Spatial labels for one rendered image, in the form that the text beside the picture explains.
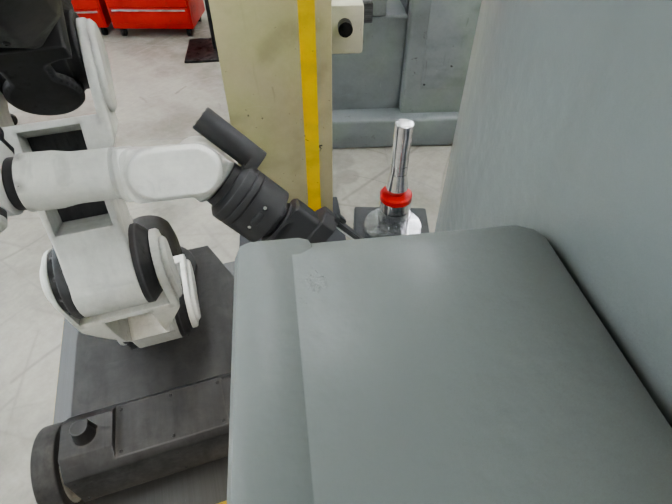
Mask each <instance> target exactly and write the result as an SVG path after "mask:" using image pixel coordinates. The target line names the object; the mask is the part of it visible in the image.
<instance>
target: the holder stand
mask: <svg viewBox="0 0 672 504"><path fill-rule="evenodd" d="M378 212H379V207H355V208H354V224H353V230H355V231H356V232H357V233H358V234H360V235H361V236H362V237H363V238H364V239H365V238H376V237H387V236H398V235H409V234H421V233H429V226H428V220H427V214H426V209H424V208H410V214H409V221H408V227H407V229H406V231H404V232H403V233H400V234H395V235H393V234H387V233H385V232H383V231H381V230H380V229H379V227H378Z"/></svg>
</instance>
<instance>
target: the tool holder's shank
mask: <svg viewBox="0 0 672 504"><path fill-rule="evenodd" d="M413 125H414V123H413V122H412V121H411V120H409V119H399V121H395V127H394V137H393V147H392V157H391V167H390V173H389V177H388V180H387V184H386V188H387V190H388V192H389V194H390V195H391V196H394V197H400V196H402V195H403V194H404V192H406V191H407V190H408V178H407V171H408V163H409V156H410V148H411V140H412V133H413Z"/></svg>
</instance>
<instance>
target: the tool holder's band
mask: <svg viewBox="0 0 672 504"><path fill-rule="evenodd" d="M380 200H381V202H382V203H383V204H385V205H387V206H389V207H393V208H401V207H405V206H407V205H409V204H410V202H411V200H412V192H411V190H410V189H409V188H408V190H407V191H406V192H404V194H403V195H402V196H400V197H394V196H391V195H390V194H389V192H388V190H387V188H386V186H384V187H383V188H382V189H381V191H380Z"/></svg>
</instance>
